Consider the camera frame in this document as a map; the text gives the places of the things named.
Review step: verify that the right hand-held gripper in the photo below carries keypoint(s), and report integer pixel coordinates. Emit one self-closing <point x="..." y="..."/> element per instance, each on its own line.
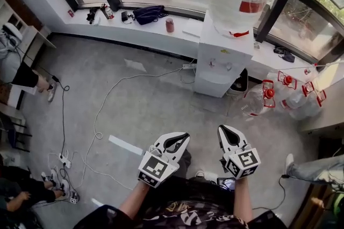
<point x="242" y="162"/>

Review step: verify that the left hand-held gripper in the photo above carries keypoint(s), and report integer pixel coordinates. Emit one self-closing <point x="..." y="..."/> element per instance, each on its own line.
<point x="156" y="168"/>

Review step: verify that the white water dispenser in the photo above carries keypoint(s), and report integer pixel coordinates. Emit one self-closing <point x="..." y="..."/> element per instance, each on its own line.
<point x="223" y="66"/>

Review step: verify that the person's right forearm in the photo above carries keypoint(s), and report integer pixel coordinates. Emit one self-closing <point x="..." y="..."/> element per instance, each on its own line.
<point x="243" y="198"/>

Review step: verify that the person's left forearm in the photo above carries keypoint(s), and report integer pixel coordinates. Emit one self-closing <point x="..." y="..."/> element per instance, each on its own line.
<point x="134" y="198"/>

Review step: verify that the person's black trousers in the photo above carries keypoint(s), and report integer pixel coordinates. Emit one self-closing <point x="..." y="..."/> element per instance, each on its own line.
<point x="184" y="166"/>

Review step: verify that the person's right shoe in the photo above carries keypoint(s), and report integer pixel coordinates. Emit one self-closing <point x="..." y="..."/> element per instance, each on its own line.
<point x="208" y="175"/>

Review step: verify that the black phone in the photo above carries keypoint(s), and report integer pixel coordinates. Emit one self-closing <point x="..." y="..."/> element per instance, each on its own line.
<point x="225" y="183"/>

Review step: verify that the white floor strip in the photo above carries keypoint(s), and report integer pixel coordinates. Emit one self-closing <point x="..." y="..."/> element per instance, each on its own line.
<point x="125" y="144"/>

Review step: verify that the grey trash bin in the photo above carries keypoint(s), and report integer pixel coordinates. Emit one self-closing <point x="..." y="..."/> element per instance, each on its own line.
<point x="237" y="84"/>

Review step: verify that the white power strip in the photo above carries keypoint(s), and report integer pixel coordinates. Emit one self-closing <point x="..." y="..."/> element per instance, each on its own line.
<point x="189" y="66"/>
<point x="65" y="160"/>

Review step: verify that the light side table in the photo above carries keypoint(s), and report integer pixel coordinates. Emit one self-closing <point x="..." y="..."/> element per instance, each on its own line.
<point x="328" y="115"/>

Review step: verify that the black cloth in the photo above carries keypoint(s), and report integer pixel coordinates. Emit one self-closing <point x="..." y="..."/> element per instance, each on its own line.
<point x="285" y="54"/>

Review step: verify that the small clear bottle red label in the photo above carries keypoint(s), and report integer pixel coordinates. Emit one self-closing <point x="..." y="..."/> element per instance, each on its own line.
<point x="307" y="71"/>

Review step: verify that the white flat box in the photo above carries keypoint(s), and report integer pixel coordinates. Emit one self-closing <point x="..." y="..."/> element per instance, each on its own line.
<point x="192" y="27"/>

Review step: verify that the black bag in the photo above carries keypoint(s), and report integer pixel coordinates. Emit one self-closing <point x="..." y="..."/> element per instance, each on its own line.
<point x="147" y="14"/>

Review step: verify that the black charger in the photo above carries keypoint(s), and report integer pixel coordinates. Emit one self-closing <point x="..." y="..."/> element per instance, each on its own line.
<point x="124" y="16"/>

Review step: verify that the bottle with red label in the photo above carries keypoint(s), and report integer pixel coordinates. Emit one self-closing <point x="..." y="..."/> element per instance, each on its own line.
<point x="108" y="11"/>

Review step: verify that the black tool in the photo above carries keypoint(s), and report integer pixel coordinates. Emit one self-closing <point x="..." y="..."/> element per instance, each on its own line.
<point x="91" y="15"/>

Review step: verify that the black chair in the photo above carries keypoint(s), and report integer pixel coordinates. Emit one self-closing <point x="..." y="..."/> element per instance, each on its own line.
<point x="13" y="131"/>

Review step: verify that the small red object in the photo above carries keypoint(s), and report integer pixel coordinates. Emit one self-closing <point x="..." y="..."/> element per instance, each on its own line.
<point x="70" y="13"/>

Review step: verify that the white table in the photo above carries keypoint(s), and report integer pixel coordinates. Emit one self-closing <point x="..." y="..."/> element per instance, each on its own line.
<point x="37" y="39"/>

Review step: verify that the white shelf unit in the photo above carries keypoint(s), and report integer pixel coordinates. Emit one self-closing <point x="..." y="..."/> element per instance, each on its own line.
<point x="10" y="13"/>

